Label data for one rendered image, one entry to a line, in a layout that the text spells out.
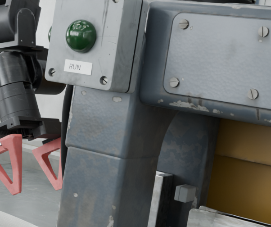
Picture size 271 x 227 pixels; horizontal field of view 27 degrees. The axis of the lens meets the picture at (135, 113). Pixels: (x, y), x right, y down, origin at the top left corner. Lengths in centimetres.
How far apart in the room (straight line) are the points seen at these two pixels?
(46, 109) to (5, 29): 632
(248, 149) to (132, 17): 30
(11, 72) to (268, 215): 41
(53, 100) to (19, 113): 628
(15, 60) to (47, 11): 647
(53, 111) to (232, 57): 660
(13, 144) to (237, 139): 29
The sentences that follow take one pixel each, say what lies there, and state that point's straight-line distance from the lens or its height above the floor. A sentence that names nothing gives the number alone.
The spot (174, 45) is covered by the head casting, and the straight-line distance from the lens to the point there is 53.
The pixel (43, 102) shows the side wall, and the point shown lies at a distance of 718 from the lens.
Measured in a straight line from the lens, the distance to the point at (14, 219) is 90.
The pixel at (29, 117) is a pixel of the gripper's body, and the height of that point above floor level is 118.
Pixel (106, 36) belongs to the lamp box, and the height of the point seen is 129.
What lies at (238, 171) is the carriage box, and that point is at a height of 115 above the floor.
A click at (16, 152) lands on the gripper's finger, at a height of 114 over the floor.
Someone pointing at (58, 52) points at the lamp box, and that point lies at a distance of 53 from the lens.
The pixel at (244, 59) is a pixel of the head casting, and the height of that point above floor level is 129.
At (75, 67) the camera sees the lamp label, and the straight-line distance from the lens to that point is 52.
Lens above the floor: 125
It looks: 3 degrees down
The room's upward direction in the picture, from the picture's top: 9 degrees clockwise
